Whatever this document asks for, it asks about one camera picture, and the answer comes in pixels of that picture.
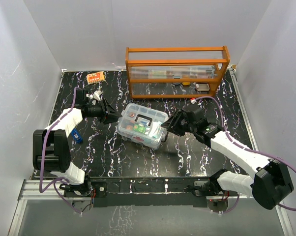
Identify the orange wooden shelf rack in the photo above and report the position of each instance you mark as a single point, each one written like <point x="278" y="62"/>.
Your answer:
<point x="159" y="72"/>

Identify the clear medicine kit box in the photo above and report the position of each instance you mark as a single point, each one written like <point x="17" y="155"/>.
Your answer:
<point x="141" y="130"/>

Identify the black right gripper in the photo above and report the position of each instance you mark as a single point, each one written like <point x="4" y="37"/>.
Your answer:
<point x="173" y="121"/>

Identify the orange snack packet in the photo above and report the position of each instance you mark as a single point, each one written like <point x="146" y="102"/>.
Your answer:
<point x="95" y="77"/>

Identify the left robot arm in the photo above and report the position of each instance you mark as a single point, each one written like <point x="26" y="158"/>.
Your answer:
<point x="51" y="152"/>

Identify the green wind oil box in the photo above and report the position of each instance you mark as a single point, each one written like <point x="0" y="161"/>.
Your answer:
<point x="139" y="128"/>

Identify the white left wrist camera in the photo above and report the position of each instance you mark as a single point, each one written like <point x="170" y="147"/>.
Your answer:
<point x="97" y="95"/>

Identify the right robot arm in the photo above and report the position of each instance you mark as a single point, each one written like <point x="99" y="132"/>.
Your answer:
<point x="267" y="180"/>

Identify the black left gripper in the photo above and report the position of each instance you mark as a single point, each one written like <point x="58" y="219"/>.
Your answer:
<point x="113" y="116"/>

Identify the blue stapler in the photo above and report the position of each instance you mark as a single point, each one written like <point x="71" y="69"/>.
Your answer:
<point x="76" y="136"/>

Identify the open cardboard box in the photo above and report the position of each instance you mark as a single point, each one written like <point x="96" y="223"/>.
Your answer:
<point x="202" y="87"/>

